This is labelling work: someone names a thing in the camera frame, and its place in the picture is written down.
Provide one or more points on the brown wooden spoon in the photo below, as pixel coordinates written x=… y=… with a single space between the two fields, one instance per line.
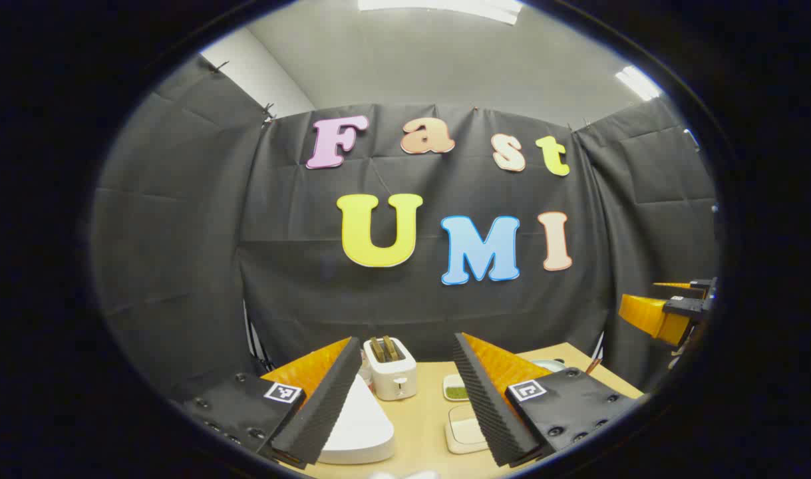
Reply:
x=593 y=366

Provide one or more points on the white toaster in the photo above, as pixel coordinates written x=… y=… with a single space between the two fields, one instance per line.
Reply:
x=395 y=379

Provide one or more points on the white rice cooker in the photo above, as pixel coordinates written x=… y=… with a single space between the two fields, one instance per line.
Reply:
x=365 y=426

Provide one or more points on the brown toast slice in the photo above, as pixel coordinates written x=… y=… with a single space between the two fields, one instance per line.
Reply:
x=377 y=349
x=390 y=347

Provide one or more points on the small ceiling light panel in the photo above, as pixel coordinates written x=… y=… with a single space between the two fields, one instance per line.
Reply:
x=638 y=83

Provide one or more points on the pale green plate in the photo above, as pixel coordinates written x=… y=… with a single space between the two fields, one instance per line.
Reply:
x=551 y=364

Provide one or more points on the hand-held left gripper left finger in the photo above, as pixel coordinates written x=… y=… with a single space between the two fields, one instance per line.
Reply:
x=325 y=406

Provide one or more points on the backdrop stand frame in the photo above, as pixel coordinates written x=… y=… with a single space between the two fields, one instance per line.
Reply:
x=251 y=339

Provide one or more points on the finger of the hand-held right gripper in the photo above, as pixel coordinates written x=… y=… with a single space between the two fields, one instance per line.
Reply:
x=645 y=316
x=701 y=287

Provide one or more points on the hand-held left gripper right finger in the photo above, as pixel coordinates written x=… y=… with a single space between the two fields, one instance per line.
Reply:
x=488 y=412

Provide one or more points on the long ceiling light panel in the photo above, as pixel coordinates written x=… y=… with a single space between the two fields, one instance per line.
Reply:
x=445 y=8

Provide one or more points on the black backdrop cloth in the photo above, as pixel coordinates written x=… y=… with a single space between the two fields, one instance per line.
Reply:
x=245 y=233

